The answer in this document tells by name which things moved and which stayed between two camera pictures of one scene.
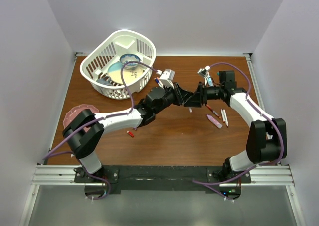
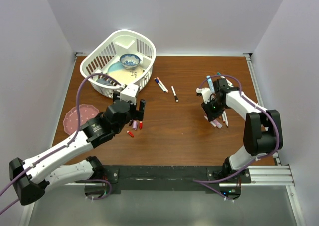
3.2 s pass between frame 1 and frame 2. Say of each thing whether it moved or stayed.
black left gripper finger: moved
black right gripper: moved
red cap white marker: stayed
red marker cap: stayed
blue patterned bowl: stayed
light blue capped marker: stayed
